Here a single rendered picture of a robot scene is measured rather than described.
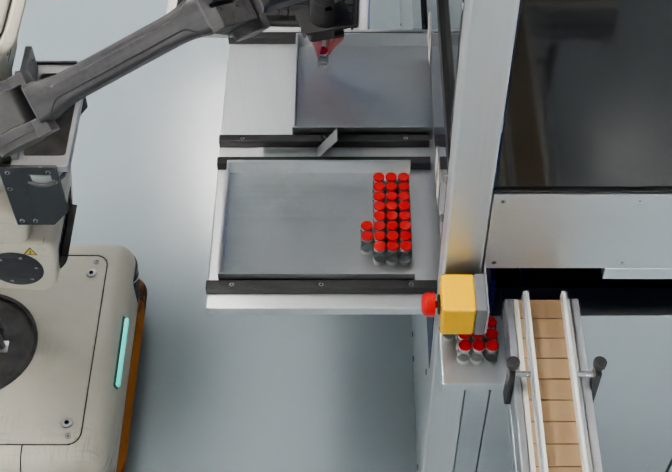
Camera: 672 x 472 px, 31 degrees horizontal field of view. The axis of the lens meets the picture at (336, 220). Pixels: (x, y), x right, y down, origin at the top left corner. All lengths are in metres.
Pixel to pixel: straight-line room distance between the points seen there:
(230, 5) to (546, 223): 0.59
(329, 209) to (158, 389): 0.99
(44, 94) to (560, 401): 0.93
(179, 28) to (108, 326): 1.15
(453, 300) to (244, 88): 0.74
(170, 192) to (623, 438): 1.51
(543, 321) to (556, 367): 0.09
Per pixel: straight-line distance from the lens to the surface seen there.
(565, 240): 1.94
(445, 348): 2.05
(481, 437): 2.50
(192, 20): 1.84
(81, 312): 2.88
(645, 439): 2.54
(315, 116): 2.37
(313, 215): 2.21
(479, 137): 1.73
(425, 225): 2.20
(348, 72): 2.45
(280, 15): 2.66
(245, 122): 2.37
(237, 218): 2.21
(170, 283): 3.23
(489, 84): 1.66
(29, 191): 2.19
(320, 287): 2.09
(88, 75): 1.88
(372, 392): 3.02
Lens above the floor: 2.61
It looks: 52 degrees down
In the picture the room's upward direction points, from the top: 1 degrees counter-clockwise
